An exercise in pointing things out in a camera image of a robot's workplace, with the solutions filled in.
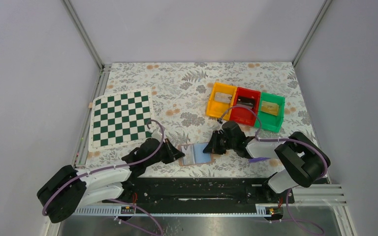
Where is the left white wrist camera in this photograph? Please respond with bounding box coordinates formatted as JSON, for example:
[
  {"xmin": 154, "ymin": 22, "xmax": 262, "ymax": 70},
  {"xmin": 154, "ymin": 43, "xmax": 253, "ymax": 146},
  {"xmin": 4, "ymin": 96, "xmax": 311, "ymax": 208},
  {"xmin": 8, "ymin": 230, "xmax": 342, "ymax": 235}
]
[{"xmin": 151, "ymin": 129, "xmax": 163, "ymax": 142}]

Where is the yellow plastic bin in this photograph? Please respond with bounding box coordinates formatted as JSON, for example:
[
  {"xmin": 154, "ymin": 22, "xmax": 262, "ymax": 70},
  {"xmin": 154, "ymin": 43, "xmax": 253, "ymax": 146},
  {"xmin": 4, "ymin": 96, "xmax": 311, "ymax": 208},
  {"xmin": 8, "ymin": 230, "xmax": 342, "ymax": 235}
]
[{"xmin": 206, "ymin": 82, "xmax": 237, "ymax": 118}]

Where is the gold card in green bin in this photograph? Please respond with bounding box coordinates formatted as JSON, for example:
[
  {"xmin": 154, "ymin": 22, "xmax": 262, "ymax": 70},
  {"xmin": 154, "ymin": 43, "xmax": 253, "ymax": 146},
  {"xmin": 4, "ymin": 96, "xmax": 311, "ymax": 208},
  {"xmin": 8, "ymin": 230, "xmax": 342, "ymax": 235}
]
[{"xmin": 261, "ymin": 101, "xmax": 280, "ymax": 116}]

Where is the red plastic bin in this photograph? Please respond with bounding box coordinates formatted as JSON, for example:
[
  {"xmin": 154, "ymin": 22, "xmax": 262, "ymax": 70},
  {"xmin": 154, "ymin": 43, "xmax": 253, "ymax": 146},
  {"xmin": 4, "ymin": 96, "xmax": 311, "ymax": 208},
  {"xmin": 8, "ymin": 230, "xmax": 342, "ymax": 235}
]
[{"xmin": 229, "ymin": 87, "xmax": 261, "ymax": 126}]

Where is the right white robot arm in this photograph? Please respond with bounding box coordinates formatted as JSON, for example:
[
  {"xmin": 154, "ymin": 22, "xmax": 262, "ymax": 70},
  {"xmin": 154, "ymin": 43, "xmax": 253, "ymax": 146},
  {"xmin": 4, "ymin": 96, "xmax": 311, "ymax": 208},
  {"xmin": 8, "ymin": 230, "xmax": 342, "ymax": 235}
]
[{"xmin": 203, "ymin": 121, "xmax": 331, "ymax": 194}]

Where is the tan leather card holder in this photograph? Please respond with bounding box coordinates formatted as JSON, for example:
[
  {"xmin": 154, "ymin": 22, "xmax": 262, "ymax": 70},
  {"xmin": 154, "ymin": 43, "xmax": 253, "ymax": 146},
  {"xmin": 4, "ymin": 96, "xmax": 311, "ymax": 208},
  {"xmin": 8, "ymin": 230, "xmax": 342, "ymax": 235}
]
[{"xmin": 178, "ymin": 143, "xmax": 214, "ymax": 166}]

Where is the green plastic bin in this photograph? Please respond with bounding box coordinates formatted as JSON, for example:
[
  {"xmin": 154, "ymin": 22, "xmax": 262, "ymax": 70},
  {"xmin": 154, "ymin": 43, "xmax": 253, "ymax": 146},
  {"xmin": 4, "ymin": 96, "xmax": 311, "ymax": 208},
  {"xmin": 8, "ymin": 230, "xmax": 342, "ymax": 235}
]
[{"xmin": 258, "ymin": 92, "xmax": 285, "ymax": 133}]

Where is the green white chessboard mat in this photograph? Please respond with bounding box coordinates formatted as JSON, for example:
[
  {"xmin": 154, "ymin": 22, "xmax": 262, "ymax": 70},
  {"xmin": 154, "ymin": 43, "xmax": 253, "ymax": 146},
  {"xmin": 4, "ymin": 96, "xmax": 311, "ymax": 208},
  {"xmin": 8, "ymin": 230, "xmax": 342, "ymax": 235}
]
[{"xmin": 88, "ymin": 88, "xmax": 155, "ymax": 152}]

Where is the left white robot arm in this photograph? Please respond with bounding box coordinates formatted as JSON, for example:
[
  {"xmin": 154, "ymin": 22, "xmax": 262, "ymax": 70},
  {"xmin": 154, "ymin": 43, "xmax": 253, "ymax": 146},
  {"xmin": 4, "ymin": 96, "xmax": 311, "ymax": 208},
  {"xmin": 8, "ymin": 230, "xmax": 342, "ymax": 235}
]
[{"xmin": 37, "ymin": 138, "xmax": 185, "ymax": 223}]

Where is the black card in red bin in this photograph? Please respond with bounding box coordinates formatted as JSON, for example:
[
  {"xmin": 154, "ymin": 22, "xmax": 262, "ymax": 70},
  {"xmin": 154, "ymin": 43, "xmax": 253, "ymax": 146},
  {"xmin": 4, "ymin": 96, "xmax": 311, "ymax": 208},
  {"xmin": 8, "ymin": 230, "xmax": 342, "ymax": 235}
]
[{"xmin": 236, "ymin": 96, "xmax": 256, "ymax": 109}]

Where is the purple marker pen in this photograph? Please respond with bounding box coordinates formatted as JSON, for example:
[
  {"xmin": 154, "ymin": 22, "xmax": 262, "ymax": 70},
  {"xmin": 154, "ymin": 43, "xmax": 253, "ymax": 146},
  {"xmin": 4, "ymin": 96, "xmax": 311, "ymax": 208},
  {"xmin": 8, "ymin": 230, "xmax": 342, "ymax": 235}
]
[{"xmin": 249, "ymin": 157, "xmax": 270, "ymax": 163}]

